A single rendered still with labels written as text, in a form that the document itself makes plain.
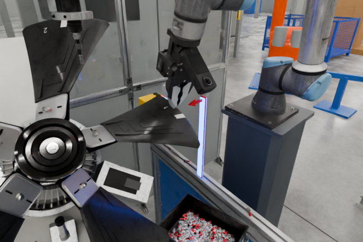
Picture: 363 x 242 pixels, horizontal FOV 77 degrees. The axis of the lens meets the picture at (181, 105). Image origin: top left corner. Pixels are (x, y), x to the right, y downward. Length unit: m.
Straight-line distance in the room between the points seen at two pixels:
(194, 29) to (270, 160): 0.73
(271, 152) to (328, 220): 1.19
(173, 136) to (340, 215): 1.81
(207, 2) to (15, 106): 0.61
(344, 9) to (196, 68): 7.92
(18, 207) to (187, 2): 0.52
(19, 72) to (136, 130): 0.44
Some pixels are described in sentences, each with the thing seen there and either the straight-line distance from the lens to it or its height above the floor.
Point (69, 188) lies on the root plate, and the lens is 0.54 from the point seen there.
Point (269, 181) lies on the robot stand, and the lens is 1.16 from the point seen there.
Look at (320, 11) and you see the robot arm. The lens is 0.88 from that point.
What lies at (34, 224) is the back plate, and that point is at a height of 0.94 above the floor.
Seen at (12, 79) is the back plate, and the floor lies 1.26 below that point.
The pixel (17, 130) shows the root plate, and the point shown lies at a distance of 0.55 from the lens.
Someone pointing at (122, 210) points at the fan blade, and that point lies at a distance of 0.61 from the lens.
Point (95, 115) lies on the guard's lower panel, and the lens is 1.37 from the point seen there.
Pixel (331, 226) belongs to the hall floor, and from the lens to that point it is 2.14.
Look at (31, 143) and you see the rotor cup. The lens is 0.51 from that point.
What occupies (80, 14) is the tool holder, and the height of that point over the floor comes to 1.45.
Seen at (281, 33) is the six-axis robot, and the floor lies 0.95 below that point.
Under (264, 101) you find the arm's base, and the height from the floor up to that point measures 1.07.
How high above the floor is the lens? 1.48
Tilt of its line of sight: 26 degrees down
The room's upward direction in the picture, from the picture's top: straight up
